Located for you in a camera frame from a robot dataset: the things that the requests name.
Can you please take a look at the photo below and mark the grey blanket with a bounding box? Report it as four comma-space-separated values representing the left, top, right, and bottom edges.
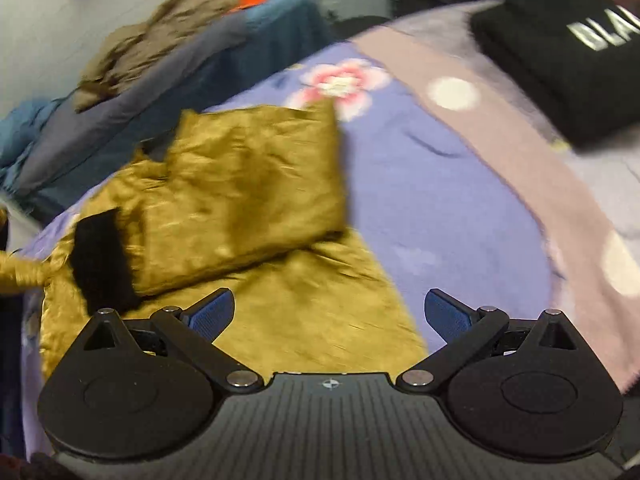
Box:
14, 14, 252, 193

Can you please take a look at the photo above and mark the brown crumpled garment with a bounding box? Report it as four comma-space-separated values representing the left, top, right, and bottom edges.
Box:
74, 0, 247, 112

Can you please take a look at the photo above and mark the light blue down jacket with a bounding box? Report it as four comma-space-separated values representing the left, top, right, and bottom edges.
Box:
0, 99, 67, 173

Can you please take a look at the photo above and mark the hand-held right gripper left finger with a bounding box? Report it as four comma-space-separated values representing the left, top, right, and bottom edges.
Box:
65, 288, 264, 394

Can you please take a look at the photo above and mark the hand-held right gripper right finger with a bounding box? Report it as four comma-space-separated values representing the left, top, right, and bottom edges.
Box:
395, 288, 596, 393

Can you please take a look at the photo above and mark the purple floral bedsheet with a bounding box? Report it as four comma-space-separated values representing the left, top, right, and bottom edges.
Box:
20, 40, 557, 461

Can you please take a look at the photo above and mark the black folded garment white print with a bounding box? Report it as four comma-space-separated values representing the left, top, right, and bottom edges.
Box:
470, 0, 640, 150

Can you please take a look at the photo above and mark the person's dark red clothing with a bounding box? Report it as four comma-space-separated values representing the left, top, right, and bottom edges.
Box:
0, 452, 77, 480

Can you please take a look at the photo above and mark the dark blue cloth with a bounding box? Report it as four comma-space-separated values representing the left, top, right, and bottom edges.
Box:
0, 302, 27, 456

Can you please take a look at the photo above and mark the yellow quilted jacket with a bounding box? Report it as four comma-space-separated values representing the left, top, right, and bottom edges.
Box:
0, 97, 432, 378

